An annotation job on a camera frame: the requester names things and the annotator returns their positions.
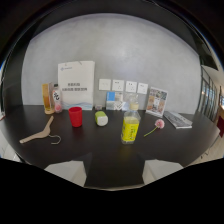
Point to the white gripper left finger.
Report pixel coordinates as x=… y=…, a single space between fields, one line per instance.
x=71 y=170

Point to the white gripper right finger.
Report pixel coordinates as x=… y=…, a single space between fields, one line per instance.
x=156 y=169

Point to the wooden clothes hanger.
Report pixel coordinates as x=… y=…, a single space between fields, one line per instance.
x=39 y=133

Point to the pink artificial flower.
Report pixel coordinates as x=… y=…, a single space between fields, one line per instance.
x=157 y=126

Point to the yellow label drink bottle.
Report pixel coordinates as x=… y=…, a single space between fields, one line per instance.
x=130 y=126

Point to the red plastic cup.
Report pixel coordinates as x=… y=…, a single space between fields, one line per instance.
x=75 y=116

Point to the grey magazine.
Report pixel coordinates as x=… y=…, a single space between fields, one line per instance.
x=178 y=119

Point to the green and white container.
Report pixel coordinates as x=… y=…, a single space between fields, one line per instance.
x=101 y=118

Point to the colourful picture brochure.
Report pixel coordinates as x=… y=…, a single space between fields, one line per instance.
x=156 y=101

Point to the small dark box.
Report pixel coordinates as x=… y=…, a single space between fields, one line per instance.
x=98 y=107

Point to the clear plastic bottle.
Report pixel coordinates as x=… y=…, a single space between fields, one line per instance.
x=132 y=100

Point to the amber bottle in clear box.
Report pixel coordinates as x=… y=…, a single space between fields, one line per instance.
x=48 y=98

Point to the blue and white booklet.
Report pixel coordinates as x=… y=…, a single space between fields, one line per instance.
x=114 y=101

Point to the white paper bag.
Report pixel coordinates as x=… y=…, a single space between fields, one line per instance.
x=76 y=85

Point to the white wall socket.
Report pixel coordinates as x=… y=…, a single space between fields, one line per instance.
x=131 y=86
x=117 y=85

